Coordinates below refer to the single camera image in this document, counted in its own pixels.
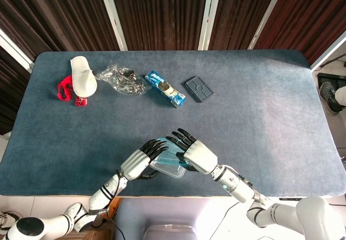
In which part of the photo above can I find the black flat floor device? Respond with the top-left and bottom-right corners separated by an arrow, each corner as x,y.
317,72 -> 346,90

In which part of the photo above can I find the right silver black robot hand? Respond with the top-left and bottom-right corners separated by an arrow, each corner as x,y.
165,128 -> 218,175

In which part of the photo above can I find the white trouser leg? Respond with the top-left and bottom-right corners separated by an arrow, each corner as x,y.
334,85 -> 346,109

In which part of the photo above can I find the white shoe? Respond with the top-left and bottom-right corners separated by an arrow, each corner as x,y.
0,210 -> 20,231

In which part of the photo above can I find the dark brown curtain panel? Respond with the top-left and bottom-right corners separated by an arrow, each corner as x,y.
209,0 -> 282,51
255,0 -> 346,65
0,0 -> 120,135
107,0 -> 211,52

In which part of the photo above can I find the red ribbon strap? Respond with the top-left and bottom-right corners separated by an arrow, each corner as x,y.
56,75 -> 89,107

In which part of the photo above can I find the black printed arm strap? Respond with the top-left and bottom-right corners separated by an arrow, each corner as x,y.
87,208 -> 110,216

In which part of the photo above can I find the blue snack package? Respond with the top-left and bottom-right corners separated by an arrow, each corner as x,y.
144,70 -> 187,109

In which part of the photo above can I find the white frame post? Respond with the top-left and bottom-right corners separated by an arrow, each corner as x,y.
198,0 -> 223,51
97,0 -> 129,52
248,0 -> 289,50
0,28 -> 35,74
310,30 -> 346,71

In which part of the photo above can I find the crumpled clear plastic bag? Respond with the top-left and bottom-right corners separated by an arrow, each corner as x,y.
95,64 -> 152,96

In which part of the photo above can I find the dark grey sneaker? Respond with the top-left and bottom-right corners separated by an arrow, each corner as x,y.
318,81 -> 339,115

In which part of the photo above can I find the grey robot torso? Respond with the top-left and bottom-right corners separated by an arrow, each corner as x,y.
111,196 -> 256,240

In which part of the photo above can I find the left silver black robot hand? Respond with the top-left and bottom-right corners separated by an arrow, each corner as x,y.
120,139 -> 170,181

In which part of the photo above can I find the white slipper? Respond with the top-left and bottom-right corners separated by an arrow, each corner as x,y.
70,56 -> 98,98

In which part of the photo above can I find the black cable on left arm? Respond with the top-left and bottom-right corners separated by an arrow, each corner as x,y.
106,169 -> 125,240

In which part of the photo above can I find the blue carpet table cloth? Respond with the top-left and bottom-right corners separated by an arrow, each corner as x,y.
0,50 -> 346,198

